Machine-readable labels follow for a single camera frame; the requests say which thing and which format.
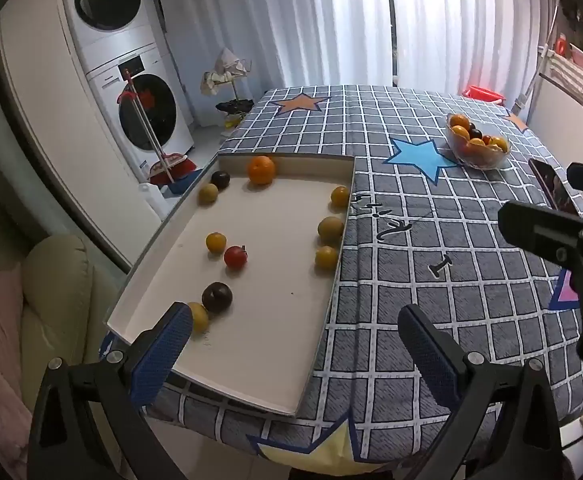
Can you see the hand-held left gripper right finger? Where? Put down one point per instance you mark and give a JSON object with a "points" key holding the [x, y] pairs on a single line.
{"points": [[429, 355]]}

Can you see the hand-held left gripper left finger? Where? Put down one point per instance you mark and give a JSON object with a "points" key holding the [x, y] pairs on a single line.
{"points": [[164, 355]]}

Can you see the shallow white tray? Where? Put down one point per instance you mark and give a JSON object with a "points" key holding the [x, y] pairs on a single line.
{"points": [[271, 285]]}

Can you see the large orange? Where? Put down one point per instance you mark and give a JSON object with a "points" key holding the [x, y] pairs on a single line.
{"points": [[261, 170]]}

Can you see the black smartphone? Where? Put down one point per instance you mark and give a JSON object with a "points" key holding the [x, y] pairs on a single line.
{"points": [[551, 185]]}

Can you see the small yellow plum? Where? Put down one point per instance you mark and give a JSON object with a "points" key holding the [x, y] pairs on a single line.
{"points": [[340, 195], [327, 257], [200, 317], [331, 228], [216, 242], [208, 193]]}

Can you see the dark purple plum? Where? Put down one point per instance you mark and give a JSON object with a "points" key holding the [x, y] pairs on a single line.
{"points": [[220, 179], [217, 297]]}

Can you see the clear glass bowl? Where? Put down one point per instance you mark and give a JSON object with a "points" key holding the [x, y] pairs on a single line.
{"points": [[476, 162]]}

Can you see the white laundry rack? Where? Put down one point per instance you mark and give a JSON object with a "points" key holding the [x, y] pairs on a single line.
{"points": [[579, 77]]}

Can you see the red tomato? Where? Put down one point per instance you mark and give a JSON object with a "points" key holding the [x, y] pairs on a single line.
{"points": [[235, 257]]}

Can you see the heap of small mixed produce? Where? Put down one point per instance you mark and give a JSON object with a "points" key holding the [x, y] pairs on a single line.
{"points": [[459, 122]]}

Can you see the small red container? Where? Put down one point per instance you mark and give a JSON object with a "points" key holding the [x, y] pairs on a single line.
{"points": [[562, 45]]}

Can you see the red plastic basin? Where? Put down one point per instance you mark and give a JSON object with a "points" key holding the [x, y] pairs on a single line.
{"points": [[481, 94]]}

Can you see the white plastic bottle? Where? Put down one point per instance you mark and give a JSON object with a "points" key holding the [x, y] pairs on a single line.
{"points": [[151, 201]]}

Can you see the blue dustpan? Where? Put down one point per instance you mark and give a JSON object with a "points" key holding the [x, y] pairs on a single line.
{"points": [[185, 183]]}

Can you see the white sheer curtain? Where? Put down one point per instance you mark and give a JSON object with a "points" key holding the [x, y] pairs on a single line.
{"points": [[281, 25], [466, 25]]}

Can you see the white sliding door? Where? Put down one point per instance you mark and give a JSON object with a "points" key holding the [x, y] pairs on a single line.
{"points": [[61, 135]]}

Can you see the yellow white sneaker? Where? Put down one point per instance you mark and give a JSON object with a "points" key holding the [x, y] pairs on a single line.
{"points": [[231, 121]]}

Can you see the white washing machine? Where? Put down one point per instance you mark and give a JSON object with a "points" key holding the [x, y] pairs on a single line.
{"points": [[166, 110]]}

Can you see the black shoe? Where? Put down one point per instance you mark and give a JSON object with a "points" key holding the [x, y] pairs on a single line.
{"points": [[234, 106]]}

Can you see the white tumble dryer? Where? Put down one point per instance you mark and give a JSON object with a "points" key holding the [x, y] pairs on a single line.
{"points": [[121, 20]]}

